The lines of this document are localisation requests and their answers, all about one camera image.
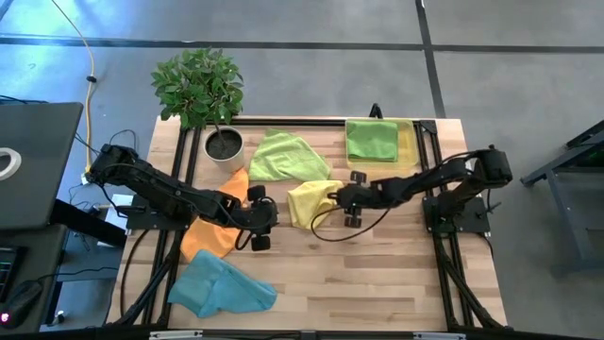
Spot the white plant pot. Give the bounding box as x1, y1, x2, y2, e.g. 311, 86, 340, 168
203, 125, 246, 174

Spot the blue microfiber towel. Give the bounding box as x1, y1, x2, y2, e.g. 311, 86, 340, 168
167, 248, 279, 319

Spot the dark green microfiber towel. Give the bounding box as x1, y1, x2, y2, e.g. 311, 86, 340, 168
345, 119, 400, 163

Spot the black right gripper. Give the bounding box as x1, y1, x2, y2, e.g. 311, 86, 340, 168
327, 170, 378, 230

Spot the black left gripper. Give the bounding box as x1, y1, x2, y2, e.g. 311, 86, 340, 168
233, 184, 280, 253

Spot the yellow floor cable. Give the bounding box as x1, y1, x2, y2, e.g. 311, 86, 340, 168
49, 0, 103, 184

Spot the yellow microfiber towel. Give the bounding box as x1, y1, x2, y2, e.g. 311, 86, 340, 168
287, 179, 345, 231

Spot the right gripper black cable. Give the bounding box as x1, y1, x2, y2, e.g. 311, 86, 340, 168
310, 205, 393, 244

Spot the light green microfiber towel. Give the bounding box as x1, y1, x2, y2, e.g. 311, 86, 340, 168
247, 128, 332, 183

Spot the black keyboard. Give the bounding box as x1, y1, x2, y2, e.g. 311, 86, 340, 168
0, 245, 21, 304

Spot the black aluminium table frame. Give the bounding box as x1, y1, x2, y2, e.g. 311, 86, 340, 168
106, 116, 509, 332

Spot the orange microfiber towel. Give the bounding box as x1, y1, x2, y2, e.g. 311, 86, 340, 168
179, 167, 251, 264

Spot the yellow translucent plastic bin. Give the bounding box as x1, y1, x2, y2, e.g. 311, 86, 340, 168
344, 117, 421, 171

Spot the dark grey laptop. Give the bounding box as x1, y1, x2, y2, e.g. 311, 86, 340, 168
0, 101, 85, 231

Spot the silver edge bracket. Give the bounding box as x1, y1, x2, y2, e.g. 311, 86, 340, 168
411, 331, 467, 340
148, 330, 205, 340

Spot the green leafy plant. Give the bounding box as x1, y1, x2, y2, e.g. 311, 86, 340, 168
149, 45, 245, 131

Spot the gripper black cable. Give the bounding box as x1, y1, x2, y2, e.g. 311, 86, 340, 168
226, 195, 279, 251
310, 205, 393, 244

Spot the grey metal cart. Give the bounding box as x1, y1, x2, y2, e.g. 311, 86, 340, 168
521, 118, 604, 279

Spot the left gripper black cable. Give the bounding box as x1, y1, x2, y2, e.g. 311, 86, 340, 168
226, 195, 279, 251

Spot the black computer mouse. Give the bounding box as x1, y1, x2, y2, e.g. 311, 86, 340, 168
0, 279, 44, 331

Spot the white tape roll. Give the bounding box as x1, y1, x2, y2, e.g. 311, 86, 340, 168
0, 146, 23, 181

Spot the white power box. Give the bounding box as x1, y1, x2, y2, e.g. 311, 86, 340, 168
96, 192, 136, 247

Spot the black side desk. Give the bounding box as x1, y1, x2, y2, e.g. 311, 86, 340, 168
0, 197, 127, 337

